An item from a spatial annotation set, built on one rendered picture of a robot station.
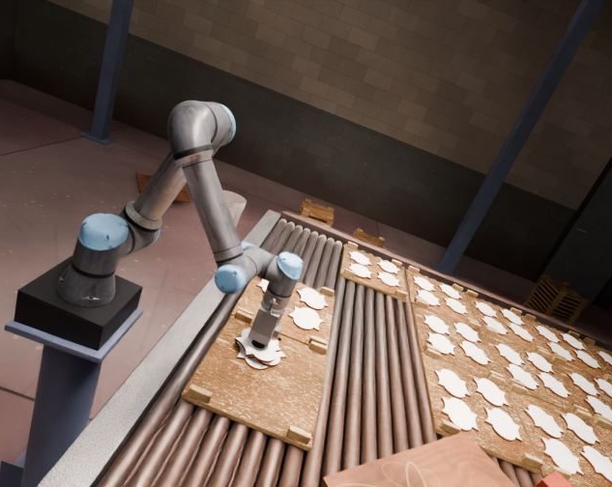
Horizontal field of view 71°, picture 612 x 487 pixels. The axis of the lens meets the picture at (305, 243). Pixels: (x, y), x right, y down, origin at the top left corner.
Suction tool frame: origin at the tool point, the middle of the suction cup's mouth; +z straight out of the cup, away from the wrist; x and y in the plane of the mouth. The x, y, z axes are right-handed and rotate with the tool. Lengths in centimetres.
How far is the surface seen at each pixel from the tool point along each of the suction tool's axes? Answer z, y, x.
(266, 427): 2.3, -25.0, -12.7
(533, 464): 1, 8, -90
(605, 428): 2, 52, -132
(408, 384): 4, 24, -51
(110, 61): -1, 372, 332
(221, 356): 2.3, -8.1, 7.6
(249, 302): 2.3, 24.6, 11.4
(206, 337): 3.9, -1.6, 15.5
